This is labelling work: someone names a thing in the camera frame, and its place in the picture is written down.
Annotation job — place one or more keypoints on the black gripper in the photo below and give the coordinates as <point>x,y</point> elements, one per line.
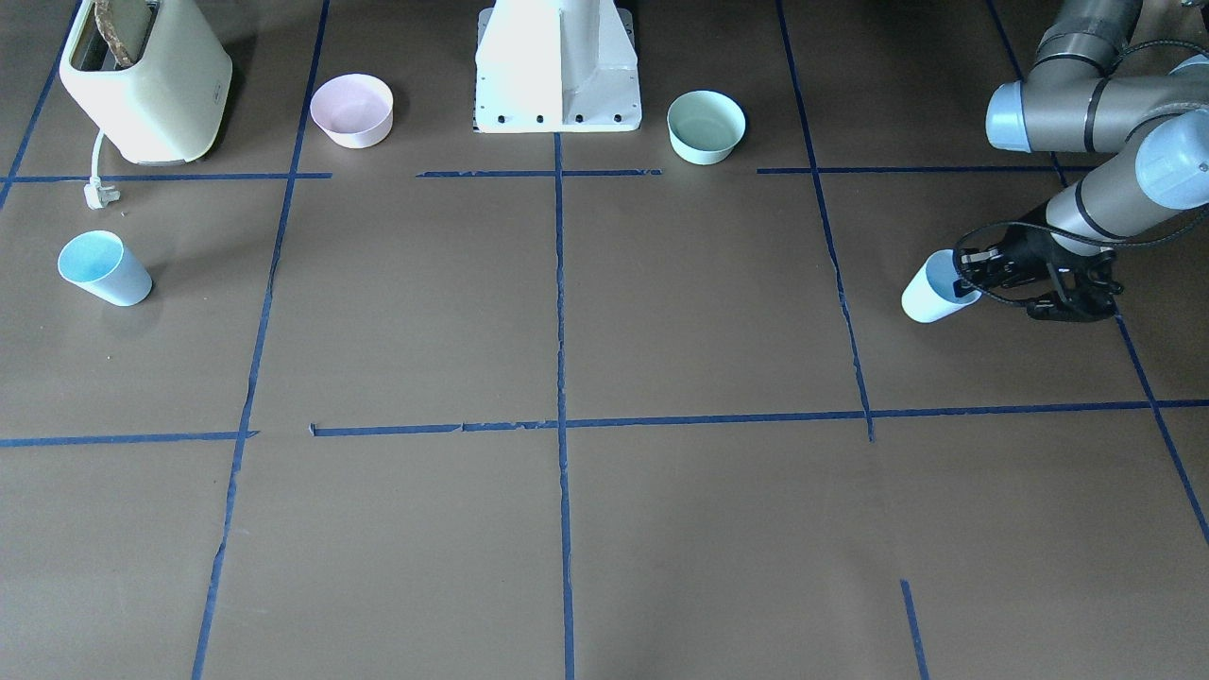
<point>1029,253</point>

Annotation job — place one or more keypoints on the light blue cup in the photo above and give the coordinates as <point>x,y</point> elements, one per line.
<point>99,262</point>
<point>937,290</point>

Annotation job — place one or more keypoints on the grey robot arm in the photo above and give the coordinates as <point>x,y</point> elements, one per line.
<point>1152,128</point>

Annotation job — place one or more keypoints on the green bowl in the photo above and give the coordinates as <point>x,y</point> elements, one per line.
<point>705,126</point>

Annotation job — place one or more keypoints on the pink bowl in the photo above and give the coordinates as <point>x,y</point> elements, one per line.
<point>355,110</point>

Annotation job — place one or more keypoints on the cream toaster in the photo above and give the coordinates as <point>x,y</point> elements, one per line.
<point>168,107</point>

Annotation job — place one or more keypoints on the toast slice in toaster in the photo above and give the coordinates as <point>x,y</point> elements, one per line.
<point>124,26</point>

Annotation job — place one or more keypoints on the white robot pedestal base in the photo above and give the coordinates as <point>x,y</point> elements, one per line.
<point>556,67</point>

